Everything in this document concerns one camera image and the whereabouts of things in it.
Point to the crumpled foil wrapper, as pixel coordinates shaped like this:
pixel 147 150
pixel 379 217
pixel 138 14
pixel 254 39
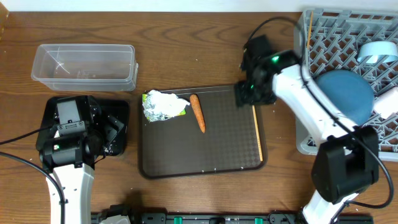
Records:
pixel 160 106

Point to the clear plastic bin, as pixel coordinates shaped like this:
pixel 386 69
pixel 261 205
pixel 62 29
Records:
pixel 86 67

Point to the dark brown serving tray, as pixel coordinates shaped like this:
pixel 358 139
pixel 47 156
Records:
pixel 177 147

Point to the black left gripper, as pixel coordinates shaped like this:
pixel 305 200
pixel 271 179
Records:
pixel 112 130

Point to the wooden chopstick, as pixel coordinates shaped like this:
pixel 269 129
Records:
pixel 257 133
pixel 309 30

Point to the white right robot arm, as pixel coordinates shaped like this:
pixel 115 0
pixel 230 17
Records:
pixel 346 162

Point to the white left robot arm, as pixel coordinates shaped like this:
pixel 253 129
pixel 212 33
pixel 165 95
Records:
pixel 70 192

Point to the black waste tray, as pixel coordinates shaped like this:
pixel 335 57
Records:
pixel 50 118

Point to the light blue small bowl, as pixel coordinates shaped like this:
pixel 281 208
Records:
pixel 372 52

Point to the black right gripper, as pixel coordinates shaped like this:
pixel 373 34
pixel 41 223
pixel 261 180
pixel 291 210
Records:
pixel 244 97

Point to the grey dishwasher rack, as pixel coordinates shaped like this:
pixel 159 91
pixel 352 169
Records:
pixel 337 36

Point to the orange carrot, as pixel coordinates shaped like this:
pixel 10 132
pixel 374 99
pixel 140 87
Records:
pixel 196 107

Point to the white pink cup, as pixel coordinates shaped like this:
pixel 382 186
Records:
pixel 386 104

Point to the dark blue plate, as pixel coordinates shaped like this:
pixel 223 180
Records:
pixel 349 92

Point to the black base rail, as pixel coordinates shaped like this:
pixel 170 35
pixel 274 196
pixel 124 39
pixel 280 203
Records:
pixel 124 214

